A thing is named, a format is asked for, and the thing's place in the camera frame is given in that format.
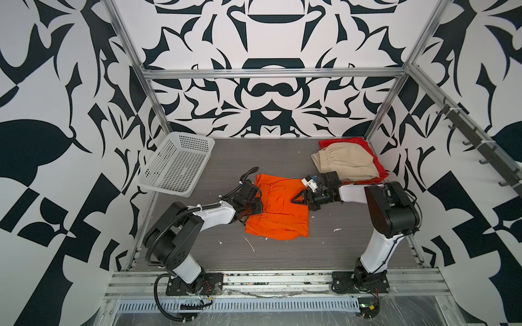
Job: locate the aluminium mounting rail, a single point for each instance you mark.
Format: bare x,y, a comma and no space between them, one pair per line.
267,283

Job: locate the aluminium frame left post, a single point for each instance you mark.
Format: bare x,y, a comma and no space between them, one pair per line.
121,31

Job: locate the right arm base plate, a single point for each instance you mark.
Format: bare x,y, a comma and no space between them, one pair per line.
359,281

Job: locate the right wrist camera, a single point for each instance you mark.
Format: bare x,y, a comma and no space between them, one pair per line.
311,183

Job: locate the black hook rack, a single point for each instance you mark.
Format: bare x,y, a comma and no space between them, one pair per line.
490,150

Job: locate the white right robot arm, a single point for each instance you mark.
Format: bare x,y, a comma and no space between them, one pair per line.
392,212

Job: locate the beige shorts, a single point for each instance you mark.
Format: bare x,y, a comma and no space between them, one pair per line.
350,161

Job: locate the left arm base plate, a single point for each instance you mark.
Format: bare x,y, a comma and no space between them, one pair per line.
205,284

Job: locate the red shorts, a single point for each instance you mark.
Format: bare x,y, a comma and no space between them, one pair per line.
383,174

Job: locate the aluminium frame post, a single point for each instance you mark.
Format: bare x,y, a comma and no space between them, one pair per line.
121,31
419,46

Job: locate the orange shorts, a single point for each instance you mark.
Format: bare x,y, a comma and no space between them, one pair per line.
280,219

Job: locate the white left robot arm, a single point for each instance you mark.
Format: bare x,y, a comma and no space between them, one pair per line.
168,243

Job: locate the aluminium frame horizontal bar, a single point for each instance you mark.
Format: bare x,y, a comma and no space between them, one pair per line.
270,73

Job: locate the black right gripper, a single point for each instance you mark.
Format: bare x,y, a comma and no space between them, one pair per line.
310,195

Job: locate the aluminium frame right post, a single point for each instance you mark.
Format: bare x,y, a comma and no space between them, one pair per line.
419,46

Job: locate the aluminium frame right side bar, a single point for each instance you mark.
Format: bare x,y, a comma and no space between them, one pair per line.
434,91

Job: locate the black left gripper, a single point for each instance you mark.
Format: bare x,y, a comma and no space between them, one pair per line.
259,202

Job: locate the white plastic laundry basket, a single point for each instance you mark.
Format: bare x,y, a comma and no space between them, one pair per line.
177,165

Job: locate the white slotted cable duct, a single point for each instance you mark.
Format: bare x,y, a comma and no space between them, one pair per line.
222,305

